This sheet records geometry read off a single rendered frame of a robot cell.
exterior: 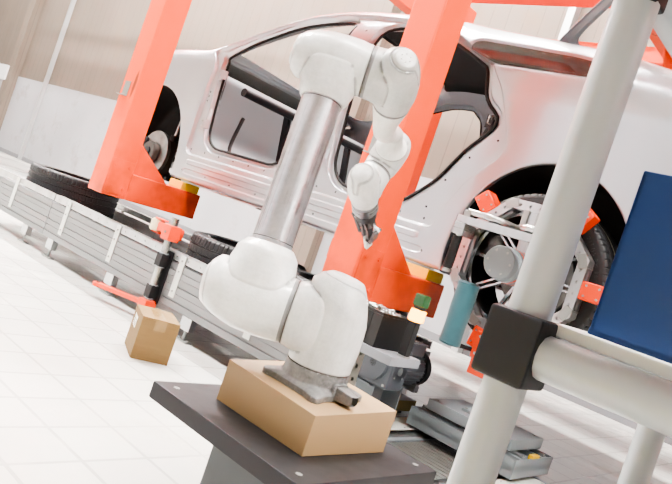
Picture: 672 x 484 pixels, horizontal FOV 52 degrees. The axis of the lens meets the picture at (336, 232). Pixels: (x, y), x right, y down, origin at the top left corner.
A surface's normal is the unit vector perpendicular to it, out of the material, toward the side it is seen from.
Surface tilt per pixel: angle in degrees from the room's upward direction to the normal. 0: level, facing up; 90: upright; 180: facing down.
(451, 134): 90
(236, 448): 90
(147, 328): 90
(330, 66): 86
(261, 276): 76
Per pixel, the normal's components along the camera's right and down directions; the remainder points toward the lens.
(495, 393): -0.44, -0.15
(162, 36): 0.72, 0.25
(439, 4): -0.62, -0.21
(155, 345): 0.37, 0.14
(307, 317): -0.08, -0.07
